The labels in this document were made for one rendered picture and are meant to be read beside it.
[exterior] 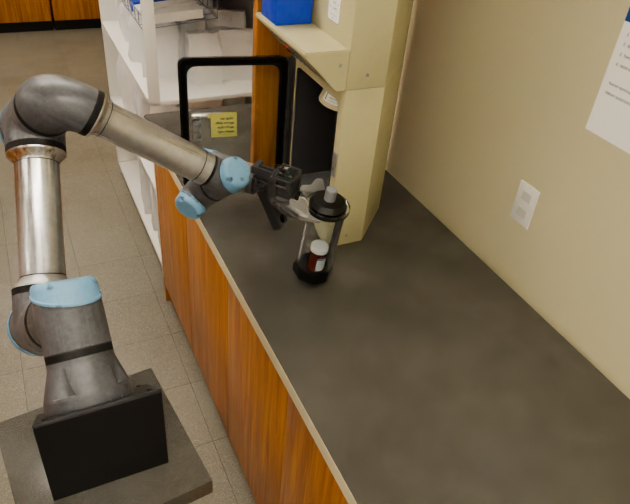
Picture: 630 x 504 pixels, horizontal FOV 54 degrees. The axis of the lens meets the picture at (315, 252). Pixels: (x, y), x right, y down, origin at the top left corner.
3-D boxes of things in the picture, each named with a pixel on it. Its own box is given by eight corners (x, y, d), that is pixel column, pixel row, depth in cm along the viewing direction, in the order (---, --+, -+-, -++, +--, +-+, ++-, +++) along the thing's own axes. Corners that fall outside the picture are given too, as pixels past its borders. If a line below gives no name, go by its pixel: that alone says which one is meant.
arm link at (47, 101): (43, 42, 115) (258, 156, 142) (25, 68, 123) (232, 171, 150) (24, 94, 110) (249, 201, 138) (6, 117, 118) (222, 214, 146)
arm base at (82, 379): (54, 418, 101) (41, 358, 101) (38, 415, 113) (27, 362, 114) (144, 391, 109) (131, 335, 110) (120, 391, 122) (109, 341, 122)
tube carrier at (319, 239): (338, 263, 167) (356, 200, 153) (324, 288, 159) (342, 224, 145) (301, 248, 169) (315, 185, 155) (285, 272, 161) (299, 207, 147)
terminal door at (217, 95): (281, 181, 197) (288, 56, 173) (183, 188, 189) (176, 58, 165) (281, 179, 198) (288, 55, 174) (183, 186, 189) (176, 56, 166)
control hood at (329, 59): (292, 46, 174) (295, 9, 168) (346, 91, 151) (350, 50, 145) (254, 49, 169) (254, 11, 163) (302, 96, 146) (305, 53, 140)
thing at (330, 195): (350, 208, 154) (356, 187, 149) (336, 228, 147) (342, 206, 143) (316, 194, 156) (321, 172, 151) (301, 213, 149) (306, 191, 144)
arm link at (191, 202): (189, 190, 141) (213, 158, 147) (166, 203, 149) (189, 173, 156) (214, 213, 144) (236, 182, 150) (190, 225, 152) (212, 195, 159)
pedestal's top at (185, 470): (36, 577, 104) (31, 565, 101) (-3, 436, 125) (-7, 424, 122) (213, 492, 119) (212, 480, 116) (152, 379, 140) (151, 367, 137)
